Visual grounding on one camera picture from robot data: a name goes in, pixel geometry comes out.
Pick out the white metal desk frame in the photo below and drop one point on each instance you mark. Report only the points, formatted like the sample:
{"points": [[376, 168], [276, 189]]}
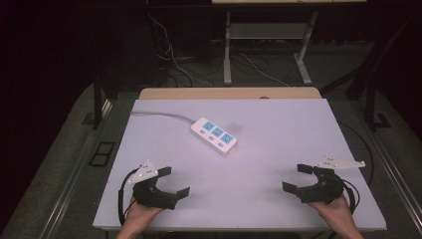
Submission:
{"points": [[265, 31]]}

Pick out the person's right hand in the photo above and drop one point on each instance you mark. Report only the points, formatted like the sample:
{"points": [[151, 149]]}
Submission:
{"points": [[335, 209]]}

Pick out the wooden table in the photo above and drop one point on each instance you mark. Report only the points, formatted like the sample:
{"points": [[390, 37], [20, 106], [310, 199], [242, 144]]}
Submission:
{"points": [[229, 93]]}

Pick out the black metal stand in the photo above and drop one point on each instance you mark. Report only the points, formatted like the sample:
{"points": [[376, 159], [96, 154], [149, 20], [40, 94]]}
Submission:
{"points": [[373, 83], [98, 99]]}

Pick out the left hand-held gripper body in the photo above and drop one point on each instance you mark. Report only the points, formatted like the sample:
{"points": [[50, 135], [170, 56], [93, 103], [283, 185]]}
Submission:
{"points": [[153, 195]]}

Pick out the person's left hand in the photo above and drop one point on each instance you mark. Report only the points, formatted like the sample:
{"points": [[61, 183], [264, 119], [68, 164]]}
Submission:
{"points": [[141, 215]]}

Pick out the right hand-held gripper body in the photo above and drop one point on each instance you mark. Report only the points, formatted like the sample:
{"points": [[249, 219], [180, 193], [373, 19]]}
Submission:
{"points": [[323, 189]]}

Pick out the metal floor rail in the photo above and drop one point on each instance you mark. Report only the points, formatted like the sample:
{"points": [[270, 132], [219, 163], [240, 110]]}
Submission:
{"points": [[71, 179], [396, 172]]}

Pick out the white power strip blue sockets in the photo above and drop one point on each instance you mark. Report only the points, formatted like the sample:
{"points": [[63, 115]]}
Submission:
{"points": [[214, 135]]}

